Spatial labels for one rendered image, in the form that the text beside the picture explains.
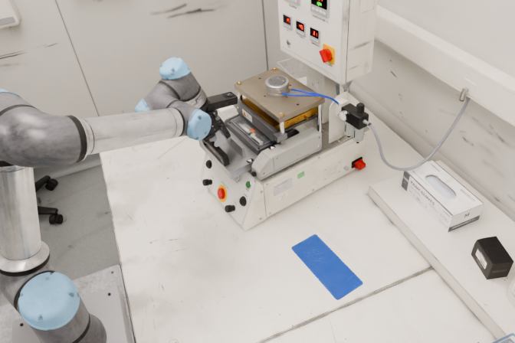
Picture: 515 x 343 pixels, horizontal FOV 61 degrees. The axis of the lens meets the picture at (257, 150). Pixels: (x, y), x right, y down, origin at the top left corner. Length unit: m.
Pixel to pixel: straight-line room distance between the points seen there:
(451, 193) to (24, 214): 1.19
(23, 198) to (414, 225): 1.09
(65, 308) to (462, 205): 1.11
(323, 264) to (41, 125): 0.89
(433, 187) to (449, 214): 0.12
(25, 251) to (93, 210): 1.73
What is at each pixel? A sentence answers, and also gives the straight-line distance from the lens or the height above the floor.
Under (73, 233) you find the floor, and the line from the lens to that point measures 2.79.
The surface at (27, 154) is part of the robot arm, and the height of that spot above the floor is 1.40.
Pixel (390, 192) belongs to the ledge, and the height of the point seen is 0.80.
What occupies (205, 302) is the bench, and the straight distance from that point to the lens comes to 1.35.
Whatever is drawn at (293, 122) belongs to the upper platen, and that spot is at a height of 1.04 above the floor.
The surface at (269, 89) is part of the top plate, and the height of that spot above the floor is 1.13.
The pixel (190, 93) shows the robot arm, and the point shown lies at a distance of 1.25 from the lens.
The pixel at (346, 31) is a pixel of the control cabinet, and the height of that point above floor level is 1.33.
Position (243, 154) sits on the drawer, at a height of 0.98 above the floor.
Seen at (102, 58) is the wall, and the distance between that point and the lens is 2.86.
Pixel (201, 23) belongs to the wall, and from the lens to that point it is 2.89.
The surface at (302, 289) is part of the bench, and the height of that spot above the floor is 0.75.
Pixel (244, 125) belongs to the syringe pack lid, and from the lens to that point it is 1.50.
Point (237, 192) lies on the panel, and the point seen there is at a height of 0.84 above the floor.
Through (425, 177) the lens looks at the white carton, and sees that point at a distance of 1.54.
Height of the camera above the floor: 1.87
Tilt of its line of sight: 39 degrees down
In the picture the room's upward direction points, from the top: 6 degrees counter-clockwise
